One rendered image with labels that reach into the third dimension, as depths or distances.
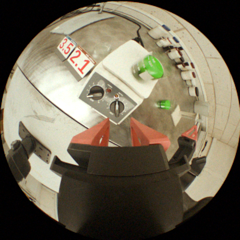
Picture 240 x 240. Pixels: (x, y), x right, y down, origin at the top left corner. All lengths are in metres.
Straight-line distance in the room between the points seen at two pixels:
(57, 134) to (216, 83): 0.93
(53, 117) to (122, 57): 0.23
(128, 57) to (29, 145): 0.36
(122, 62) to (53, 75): 0.20
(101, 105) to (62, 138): 0.15
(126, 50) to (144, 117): 0.22
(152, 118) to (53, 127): 0.33
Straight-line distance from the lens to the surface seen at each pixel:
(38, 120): 0.29
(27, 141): 0.31
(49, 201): 2.86
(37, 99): 0.30
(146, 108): 0.29
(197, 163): 0.27
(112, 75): 0.17
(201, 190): 1.51
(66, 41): 0.31
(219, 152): 1.56
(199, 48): 0.64
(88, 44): 0.31
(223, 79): 0.75
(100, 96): 0.16
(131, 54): 0.19
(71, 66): 0.26
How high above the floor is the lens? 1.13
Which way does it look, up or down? 66 degrees down
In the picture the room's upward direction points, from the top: 120 degrees clockwise
